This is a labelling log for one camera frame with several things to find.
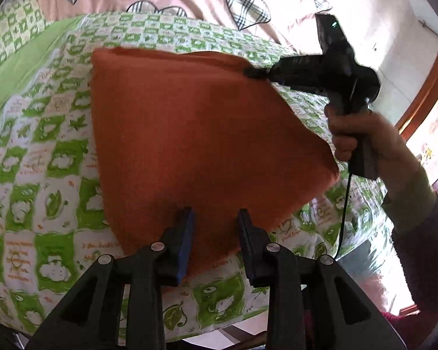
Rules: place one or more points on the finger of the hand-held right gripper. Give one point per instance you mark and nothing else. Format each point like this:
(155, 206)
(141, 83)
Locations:
(259, 72)

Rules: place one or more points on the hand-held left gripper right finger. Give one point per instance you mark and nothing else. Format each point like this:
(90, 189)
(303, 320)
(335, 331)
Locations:
(248, 248)

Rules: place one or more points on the person's right forearm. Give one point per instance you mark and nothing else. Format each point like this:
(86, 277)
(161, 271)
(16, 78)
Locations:
(423, 255)

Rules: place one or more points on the orange knit sweater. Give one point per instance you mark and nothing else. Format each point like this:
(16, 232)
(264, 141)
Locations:
(204, 135)

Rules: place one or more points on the wooden door frame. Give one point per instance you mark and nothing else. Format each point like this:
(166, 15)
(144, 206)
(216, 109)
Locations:
(423, 91)

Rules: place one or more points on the person's right hand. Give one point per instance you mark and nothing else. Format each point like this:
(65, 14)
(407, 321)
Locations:
(387, 146)

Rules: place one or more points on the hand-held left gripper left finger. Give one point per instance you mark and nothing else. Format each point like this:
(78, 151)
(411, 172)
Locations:
(185, 240)

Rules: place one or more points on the green checkered blanket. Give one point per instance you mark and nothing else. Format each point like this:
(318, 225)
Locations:
(40, 189)

